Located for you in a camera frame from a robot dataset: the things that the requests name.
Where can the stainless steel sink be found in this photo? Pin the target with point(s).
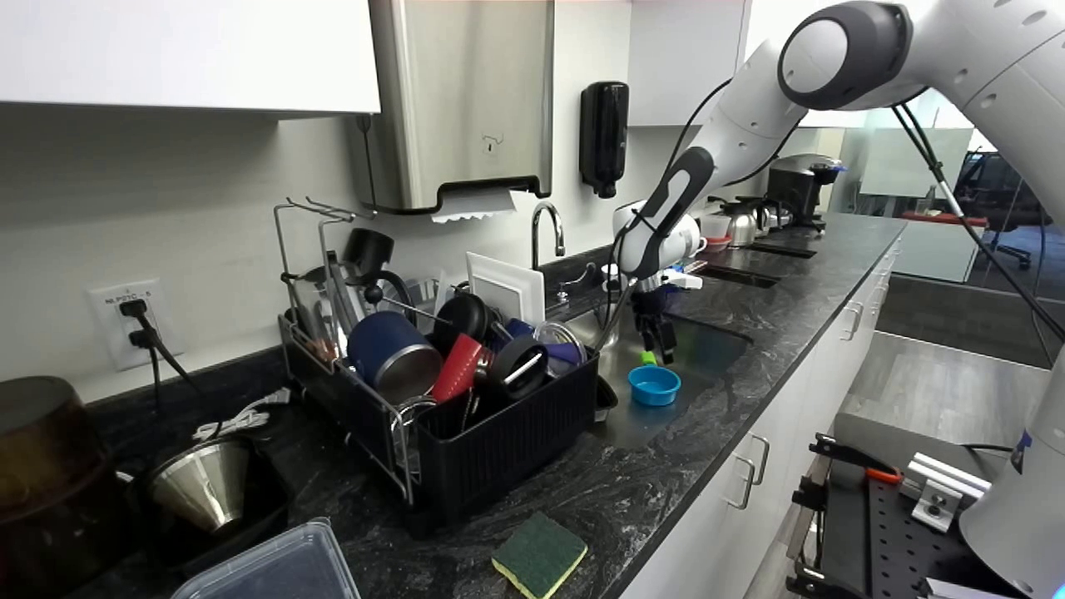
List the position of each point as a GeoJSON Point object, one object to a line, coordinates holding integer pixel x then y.
{"type": "Point", "coordinates": [709, 350]}

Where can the black dish rack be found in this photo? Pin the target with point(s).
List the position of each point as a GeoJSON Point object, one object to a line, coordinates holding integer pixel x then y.
{"type": "Point", "coordinates": [509, 443]}

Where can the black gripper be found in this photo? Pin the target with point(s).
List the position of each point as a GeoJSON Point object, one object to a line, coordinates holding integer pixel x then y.
{"type": "Point", "coordinates": [653, 308]}

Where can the steel paper towel dispenser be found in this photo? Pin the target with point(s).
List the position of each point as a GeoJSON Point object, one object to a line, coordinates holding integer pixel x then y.
{"type": "Point", "coordinates": [467, 101]}

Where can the black office chair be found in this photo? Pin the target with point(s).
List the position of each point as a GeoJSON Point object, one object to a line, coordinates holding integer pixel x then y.
{"type": "Point", "coordinates": [998, 187]}

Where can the white base cabinets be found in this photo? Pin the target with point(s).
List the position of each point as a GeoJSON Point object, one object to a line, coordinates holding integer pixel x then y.
{"type": "Point", "coordinates": [766, 443]}

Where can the steel cone funnel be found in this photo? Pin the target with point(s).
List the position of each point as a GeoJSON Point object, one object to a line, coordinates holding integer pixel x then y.
{"type": "Point", "coordinates": [200, 483]}

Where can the white wall outlet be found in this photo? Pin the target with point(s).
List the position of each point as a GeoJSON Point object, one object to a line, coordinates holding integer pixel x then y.
{"type": "Point", "coordinates": [118, 327]}

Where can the white crumpled wrapper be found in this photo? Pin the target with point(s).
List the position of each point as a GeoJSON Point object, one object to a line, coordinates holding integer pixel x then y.
{"type": "Point", "coordinates": [239, 416]}

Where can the green yellow sponge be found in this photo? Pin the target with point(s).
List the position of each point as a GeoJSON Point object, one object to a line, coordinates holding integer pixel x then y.
{"type": "Point", "coordinates": [539, 550]}

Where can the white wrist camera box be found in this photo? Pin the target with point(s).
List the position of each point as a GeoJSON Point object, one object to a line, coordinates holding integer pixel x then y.
{"type": "Point", "coordinates": [672, 278]}

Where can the clear purple glass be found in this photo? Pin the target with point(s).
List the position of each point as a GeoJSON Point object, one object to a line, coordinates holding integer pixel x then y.
{"type": "Point", "coordinates": [561, 348]}

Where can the black round cup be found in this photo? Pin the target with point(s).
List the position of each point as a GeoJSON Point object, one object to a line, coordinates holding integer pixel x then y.
{"type": "Point", "coordinates": [519, 365]}

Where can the black coffee machine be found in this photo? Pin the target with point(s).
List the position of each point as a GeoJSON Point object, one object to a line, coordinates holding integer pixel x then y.
{"type": "Point", "coordinates": [801, 187]}

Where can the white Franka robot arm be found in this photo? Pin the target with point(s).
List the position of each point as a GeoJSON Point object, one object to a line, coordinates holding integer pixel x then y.
{"type": "Point", "coordinates": [998, 55]}

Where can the black mug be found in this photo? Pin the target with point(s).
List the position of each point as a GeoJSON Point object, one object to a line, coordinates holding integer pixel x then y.
{"type": "Point", "coordinates": [459, 314]}

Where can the black breadboard table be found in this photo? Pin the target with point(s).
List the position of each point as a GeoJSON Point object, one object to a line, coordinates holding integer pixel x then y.
{"type": "Point", "coordinates": [875, 554]}

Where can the small white red cup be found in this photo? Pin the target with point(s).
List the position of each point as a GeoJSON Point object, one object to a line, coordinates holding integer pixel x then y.
{"type": "Point", "coordinates": [720, 233]}

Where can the black wall soap dispenser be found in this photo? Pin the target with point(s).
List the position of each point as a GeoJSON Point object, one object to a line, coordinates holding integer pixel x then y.
{"type": "Point", "coordinates": [604, 138]}

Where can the white cutting board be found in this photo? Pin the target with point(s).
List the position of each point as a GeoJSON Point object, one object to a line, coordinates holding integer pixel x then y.
{"type": "Point", "coordinates": [507, 289]}

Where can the clear plastic food container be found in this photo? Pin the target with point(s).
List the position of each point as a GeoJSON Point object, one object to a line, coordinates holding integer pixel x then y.
{"type": "Point", "coordinates": [277, 570]}

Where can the white wall cabinet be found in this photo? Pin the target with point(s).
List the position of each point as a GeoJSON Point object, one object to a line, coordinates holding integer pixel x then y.
{"type": "Point", "coordinates": [166, 45]}

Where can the silver metal bracket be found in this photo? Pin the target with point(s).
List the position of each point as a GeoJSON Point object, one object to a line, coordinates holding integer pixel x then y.
{"type": "Point", "coordinates": [944, 486]}

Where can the chrome faucet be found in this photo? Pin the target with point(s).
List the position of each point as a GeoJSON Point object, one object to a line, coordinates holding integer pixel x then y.
{"type": "Point", "coordinates": [539, 228]}

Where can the navy blue tumbler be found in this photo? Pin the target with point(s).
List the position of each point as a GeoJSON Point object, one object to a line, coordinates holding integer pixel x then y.
{"type": "Point", "coordinates": [384, 345]}

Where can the white board panel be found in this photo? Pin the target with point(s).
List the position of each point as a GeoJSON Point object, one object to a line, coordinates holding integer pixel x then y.
{"type": "Point", "coordinates": [911, 170]}

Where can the dark round cooker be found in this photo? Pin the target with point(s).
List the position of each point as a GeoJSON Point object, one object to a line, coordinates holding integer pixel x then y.
{"type": "Point", "coordinates": [43, 443]}

